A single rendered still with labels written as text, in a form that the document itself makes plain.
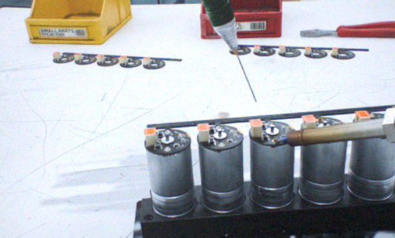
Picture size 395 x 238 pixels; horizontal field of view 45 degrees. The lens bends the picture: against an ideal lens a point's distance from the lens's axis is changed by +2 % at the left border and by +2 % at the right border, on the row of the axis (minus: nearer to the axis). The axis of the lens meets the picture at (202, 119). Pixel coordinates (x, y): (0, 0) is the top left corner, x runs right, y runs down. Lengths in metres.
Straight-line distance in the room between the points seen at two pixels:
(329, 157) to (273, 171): 0.03
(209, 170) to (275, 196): 0.04
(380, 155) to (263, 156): 0.06
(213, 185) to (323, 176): 0.06
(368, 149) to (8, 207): 0.22
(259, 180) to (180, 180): 0.04
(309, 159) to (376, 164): 0.03
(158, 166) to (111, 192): 0.09
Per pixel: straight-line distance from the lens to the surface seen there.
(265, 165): 0.25
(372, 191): 0.28
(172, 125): 0.26
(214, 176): 0.25
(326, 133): 0.22
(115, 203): 0.32
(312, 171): 0.26
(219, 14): 0.21
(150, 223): 0.26
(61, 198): 0.33
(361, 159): 0.27
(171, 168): 0.25
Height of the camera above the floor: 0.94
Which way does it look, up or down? 28 degrees down
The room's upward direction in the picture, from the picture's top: 4 degrees counter-clockwise
